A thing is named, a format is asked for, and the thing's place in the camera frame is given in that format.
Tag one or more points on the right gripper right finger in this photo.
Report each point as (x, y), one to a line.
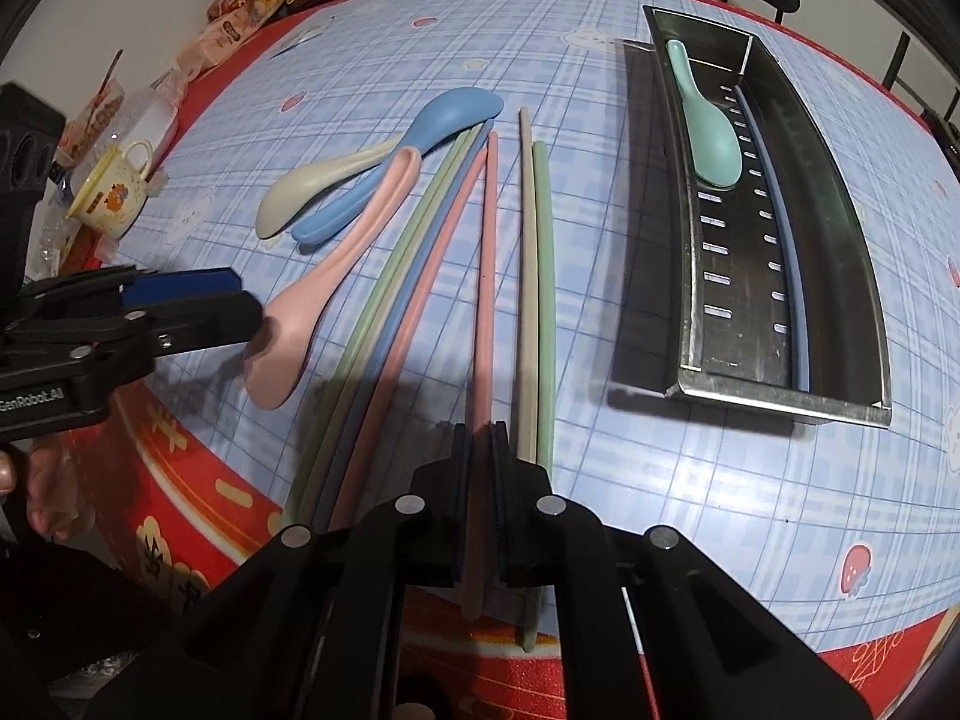
(542, 538)

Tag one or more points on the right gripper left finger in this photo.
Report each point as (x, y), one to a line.
(419, 537)

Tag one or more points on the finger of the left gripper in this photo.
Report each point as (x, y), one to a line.
(157, 329)
(154, 288)

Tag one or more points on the pink plastic spoon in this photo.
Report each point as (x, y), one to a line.
(275, 358)

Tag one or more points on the green chopstick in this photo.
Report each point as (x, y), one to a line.
(375, 314)
(547, 310)

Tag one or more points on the beige plastic spoon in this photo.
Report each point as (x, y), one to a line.
(292, 192)

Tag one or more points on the blue chopstick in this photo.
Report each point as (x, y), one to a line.
(801, 378)
(360, 407)

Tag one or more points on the yellow floral mug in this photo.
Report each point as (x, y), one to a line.
(114, 191)

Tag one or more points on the plaid blue tablecloth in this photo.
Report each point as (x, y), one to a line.
(848, 533)

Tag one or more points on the stainless steel utensil tray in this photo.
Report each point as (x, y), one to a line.
(730, 342)

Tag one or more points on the blue chopstick in tray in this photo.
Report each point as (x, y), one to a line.
(801, 378)

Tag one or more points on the mint green plastic spoon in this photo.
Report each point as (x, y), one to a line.
(716, 153)

